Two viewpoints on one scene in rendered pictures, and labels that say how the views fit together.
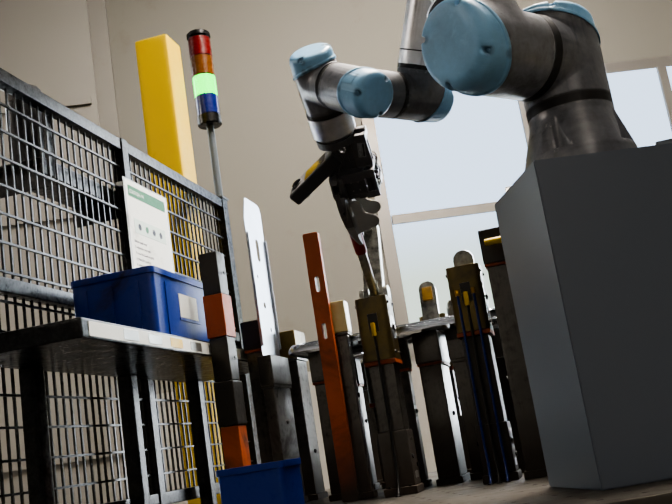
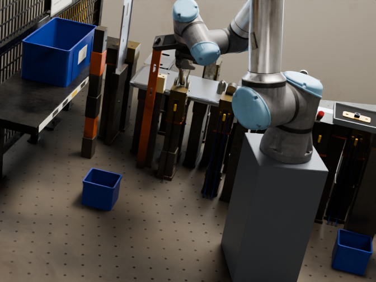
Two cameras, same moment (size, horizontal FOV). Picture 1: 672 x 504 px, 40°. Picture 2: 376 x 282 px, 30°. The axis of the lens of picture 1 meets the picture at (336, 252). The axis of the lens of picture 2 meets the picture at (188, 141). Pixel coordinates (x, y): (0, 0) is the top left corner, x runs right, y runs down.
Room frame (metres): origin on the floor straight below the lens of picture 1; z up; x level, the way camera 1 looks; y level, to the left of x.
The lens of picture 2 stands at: (-0.56, 0.12, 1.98)
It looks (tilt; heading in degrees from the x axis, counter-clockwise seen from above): 26 degrees down; 354
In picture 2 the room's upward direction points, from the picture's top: 10 degrees clockwise
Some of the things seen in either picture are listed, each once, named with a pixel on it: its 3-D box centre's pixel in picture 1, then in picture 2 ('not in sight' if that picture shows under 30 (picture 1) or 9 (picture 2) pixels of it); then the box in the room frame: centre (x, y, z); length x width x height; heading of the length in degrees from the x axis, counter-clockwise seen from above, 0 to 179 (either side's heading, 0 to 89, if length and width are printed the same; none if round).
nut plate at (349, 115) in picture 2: not in sight; (357, 115); (1.38, -0.58, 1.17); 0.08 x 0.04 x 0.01; 72
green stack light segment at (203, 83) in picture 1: (205, 87); not in sight; (2.59, 0.31, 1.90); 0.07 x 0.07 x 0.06
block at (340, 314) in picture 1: (351, 397); (154, 121); (1.75, 0.01, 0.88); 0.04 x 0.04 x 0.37; 77
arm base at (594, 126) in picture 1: (575, 139); (289, 135); (1.21, -0.35, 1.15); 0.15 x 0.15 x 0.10
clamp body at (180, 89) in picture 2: (387, 395); (171, 135); (1.67, -0.05, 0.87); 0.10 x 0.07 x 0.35; 167
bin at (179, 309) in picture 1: (150, 317); (60, 50); (1.77, 0.37, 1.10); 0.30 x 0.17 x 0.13; 168
